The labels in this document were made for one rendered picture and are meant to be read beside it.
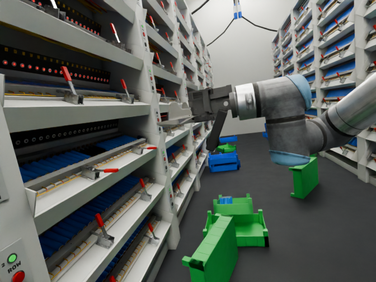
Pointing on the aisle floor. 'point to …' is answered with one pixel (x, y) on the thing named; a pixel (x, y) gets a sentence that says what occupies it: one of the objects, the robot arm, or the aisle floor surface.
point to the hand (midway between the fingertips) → (165, 123)
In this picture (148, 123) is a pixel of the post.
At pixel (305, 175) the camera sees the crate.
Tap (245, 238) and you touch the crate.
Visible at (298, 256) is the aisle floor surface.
